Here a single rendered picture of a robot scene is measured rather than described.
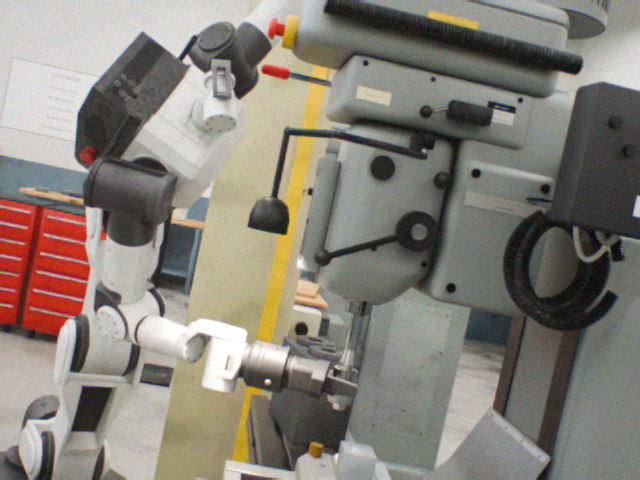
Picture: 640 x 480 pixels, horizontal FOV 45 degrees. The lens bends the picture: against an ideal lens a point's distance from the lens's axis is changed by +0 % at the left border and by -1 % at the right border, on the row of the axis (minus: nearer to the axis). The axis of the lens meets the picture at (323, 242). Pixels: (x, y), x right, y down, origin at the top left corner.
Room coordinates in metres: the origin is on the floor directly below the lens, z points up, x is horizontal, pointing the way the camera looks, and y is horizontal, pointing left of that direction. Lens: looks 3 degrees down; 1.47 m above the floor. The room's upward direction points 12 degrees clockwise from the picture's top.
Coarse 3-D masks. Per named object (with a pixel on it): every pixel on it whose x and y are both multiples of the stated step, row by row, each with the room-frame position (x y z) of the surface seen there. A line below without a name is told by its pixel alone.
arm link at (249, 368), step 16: (208, 352) 1.47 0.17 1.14; (224, 352) 1.45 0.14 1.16; (240, 352) 1.45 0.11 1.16; (256, 352) 1.44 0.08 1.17; (208, 368) 1.46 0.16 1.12; (224, 368) 1.45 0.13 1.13; (240, 368) 1.45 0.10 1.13; (256, 368) 1.43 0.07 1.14; (208, 384) 1.45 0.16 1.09; (224, 384) 1.45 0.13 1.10; (256, 384) 1.44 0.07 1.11
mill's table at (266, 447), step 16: (256, 400) 1.92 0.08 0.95; (256, 416) 1.78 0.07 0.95; (256, 432) 1.68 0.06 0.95; (272, 432) 1.69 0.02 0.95; (256, 448) 1.62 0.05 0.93; (272, 448) 1.58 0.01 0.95; (288, 448) 1.60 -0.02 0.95; (304, 448) 1.62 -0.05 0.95; (256, 464) 1.58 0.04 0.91; (272, 464) 1.49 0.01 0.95; (288, 464) 1.53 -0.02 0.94
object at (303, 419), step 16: (304, 336) 1.82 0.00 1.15; (304, 352) 1.70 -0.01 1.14; (320, 352) 1.67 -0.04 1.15; (336, 352) 1.71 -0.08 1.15; (272, 400) 1.82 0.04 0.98; (288, 400) 1.71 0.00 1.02; (304, 400) 1.64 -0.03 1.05; (320, 400) 1.65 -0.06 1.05; (352, 400) 1.67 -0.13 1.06; (272, 416) 1.80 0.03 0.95; (288, 416) 1.69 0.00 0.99; (304, 416) 1.64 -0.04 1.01; (320, 416) 1.65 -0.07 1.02; (336, 416) 1.66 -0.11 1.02; (288, 432) 1.67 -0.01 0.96; (304, 432) 1.64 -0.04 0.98; (320, 432) 1.65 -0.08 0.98; (336, 432) 1.66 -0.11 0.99; (336, 448) 1.67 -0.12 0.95
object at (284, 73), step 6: (264, 66) 1.52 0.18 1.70; (270, 66) 1.52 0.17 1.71; (276, 66) 1.52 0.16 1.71; (264, 72) 1.52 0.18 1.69; (270, 72) 1.52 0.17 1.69; (276, 72) 1.52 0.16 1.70; (282, 72) 1.52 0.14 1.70; (288, 72) 1.52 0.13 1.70; (282, 78) 1.53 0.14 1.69; (288, 78) 1.53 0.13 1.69; (294, 78) 1.53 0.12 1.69; (300, 78) 1.53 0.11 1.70; (306, 78) 1.53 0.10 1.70; (312, 78) 1.53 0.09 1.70; (318, 84) 1.54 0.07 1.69; (324, 84) 1.54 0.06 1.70; (330, 84) 1.54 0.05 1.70
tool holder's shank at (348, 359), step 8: (352, 320) 1.45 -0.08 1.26; (360, 320) 1.45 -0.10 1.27; (352, 328) 1.45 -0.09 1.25; (360, 328) 1.46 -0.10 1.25; (352, 336) 1.45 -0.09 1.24; (352, 344) 1.45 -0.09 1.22; (344, 352) 1.45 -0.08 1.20; (352, 352) 1.45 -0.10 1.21; (344, 360) 1.45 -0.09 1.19; (352, 360) 1.45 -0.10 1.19
